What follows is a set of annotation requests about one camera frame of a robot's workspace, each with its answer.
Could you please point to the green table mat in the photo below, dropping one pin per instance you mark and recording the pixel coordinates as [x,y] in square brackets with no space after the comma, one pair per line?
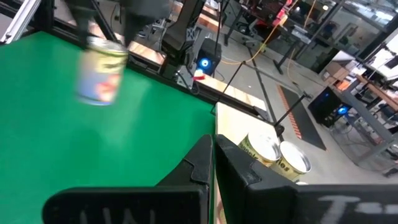
[93,149]

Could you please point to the cardboard box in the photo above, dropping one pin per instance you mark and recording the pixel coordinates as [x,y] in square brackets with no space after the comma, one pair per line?
[334,70]

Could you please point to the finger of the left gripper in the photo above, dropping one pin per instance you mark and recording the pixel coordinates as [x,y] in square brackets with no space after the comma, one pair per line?
[85,28]
[130,28]

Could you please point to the pineapple can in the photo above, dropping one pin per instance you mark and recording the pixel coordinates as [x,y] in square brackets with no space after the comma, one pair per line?
[264,146]
[295,158]

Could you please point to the black hazard-striped floor mat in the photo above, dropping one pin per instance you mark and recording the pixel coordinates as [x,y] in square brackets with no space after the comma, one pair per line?
[306,130]

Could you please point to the computer tower with blue light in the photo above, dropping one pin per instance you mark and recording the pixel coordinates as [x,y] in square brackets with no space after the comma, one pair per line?
[323,105]
[214,49]

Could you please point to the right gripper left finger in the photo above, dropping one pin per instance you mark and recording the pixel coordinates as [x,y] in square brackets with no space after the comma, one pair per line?
[186,202]

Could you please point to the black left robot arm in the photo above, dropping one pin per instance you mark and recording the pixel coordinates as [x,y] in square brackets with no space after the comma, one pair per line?
[183,31]

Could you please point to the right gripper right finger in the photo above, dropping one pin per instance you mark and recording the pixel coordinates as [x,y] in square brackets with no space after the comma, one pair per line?
[248,199]

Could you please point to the wooden shelf with black posts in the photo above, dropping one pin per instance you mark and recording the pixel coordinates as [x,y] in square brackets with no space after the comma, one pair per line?
[233,124]

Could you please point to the blue label can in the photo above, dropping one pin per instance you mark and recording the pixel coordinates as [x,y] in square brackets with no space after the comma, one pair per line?
[99,74]

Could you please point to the silver aluminium extrusion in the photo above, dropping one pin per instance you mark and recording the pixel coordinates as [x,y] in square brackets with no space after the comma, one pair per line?
[18,23]

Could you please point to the grey metal workbench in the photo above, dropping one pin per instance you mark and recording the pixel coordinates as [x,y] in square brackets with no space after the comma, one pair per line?
[367,118]

